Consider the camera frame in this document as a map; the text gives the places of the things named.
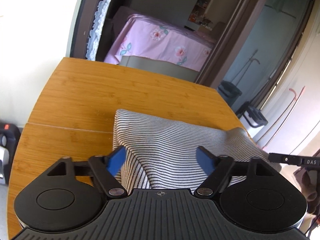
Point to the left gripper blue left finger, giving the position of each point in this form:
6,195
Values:
104,170

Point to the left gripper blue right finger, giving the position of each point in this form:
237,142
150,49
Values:
218,170

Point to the striped white black garment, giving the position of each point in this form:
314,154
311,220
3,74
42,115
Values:
161,153

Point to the white lidded trash bin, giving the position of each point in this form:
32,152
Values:
253,117

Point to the bed with pink floral sheet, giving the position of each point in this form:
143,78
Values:
147,43

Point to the shelf with small items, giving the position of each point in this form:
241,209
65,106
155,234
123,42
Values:
197,17

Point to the white lace curtain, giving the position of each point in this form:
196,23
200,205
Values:
96,31

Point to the dark brown door frame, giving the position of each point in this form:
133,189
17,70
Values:
230,42

